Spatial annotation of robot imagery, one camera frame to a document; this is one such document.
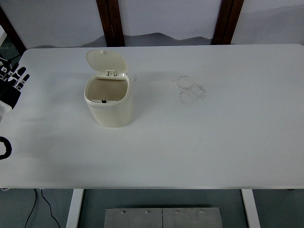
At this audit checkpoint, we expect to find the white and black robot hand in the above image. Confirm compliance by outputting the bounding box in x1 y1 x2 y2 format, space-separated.
0 56 30 122

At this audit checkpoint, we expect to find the cream trash bin lid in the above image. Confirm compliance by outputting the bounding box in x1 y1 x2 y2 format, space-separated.
85 49 128 77

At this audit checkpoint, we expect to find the cream plastic trash bin body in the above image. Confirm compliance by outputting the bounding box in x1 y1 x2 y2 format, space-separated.
84 72 134 128

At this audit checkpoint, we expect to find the white table leg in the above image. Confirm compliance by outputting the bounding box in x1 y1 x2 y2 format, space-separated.
241 189 261 228
65 189 84 228

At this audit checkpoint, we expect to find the grey metal plate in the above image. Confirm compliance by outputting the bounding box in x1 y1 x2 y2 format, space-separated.
162 207 223 228
103 208 163 228

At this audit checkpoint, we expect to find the dark brown wooden post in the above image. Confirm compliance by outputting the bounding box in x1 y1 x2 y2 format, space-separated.
95 0 126 47
0 7 27 57
211 0 245 45

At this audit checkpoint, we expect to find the black floor cable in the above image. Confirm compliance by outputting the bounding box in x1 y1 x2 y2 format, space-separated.
24 189 38 228
40 189 61 228

